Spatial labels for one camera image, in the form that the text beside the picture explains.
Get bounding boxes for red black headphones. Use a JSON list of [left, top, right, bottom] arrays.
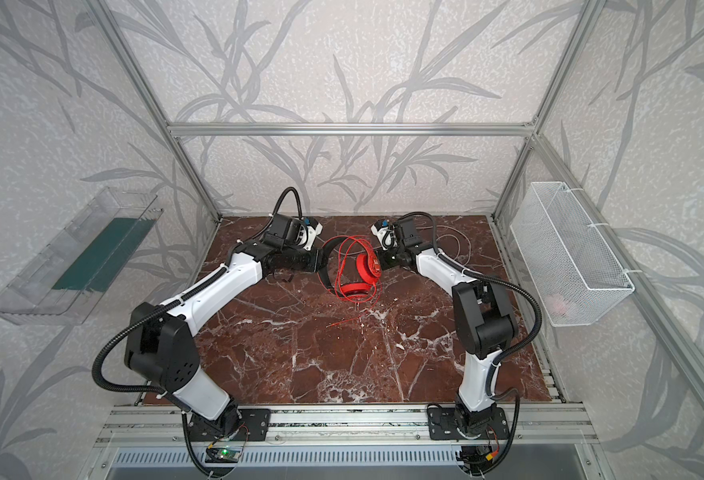
[[318, 235, 382, 304]]

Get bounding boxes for red headphone cable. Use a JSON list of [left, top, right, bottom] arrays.
[[326, 235, 383, 330]]

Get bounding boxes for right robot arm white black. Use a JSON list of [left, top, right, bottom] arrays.
[[371, 211, 543, 440]]

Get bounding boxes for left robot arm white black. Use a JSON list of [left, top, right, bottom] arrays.
[[91, 186, 320, 437]]

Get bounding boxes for pink object in basket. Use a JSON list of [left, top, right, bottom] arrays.
[[545, 294, 572, 318]]

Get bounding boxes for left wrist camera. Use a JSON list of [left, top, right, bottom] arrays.
[[297, 217, 323, 251]]

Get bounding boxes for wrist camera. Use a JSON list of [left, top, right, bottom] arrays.
[[297, 217, 323, 251], [371, 219, 397, 250]]

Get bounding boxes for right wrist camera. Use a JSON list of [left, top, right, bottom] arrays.
[[371, 219, 397, 250]]

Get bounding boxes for white headphone cable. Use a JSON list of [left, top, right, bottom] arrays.
[[432, 224, 473, 259]]

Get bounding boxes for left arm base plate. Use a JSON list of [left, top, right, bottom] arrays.
[[187, 408, 272, 442]]

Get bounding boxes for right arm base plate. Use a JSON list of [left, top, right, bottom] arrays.
[[426, 403, 512, 441]]

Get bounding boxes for white wire mesh basket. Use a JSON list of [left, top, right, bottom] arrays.
[[511, 182, 635, 327]]

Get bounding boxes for clear plastic wall tray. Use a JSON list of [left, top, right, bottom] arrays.
[[0, 187, 163, 326]]

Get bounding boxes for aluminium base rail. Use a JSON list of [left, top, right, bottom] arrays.
[[95, 403, 599, 447]]

